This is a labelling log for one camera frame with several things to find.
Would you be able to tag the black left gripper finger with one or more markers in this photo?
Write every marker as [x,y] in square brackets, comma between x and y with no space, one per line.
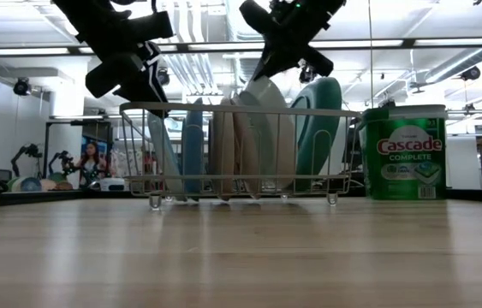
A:
[158,81]
[144,81]

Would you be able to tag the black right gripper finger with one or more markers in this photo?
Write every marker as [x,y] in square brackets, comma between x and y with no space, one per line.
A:
[271,60]
[285,65]

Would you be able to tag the plain white plate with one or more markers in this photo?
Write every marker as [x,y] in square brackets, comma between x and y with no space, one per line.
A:
[275,128]

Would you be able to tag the light blue plate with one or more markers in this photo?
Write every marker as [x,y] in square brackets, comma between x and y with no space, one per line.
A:
[165,154]

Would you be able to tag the black background robot arm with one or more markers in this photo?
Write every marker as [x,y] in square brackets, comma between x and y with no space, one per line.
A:
[31,150]
[63,157]

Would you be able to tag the person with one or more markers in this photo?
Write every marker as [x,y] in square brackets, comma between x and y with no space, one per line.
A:
[91,164]

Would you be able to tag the black ceiling spotlight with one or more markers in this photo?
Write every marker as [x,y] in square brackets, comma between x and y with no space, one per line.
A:
[470,73]
[21,87]

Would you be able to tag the white background box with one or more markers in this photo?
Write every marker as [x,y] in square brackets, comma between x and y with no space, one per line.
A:
[112,184]

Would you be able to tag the beige background plate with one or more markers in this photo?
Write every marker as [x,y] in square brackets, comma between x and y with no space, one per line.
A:
[48,185]

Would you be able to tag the overhead light beam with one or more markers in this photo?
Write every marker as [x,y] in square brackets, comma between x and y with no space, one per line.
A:
[437,43]

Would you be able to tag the blue background plate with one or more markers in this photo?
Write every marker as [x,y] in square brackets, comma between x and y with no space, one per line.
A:
[31,185]

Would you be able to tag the green Cascade detergent tub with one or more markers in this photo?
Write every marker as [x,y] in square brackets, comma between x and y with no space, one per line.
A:
[403,171]

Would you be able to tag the black table frame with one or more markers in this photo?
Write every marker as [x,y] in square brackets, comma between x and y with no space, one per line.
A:
[52,199]

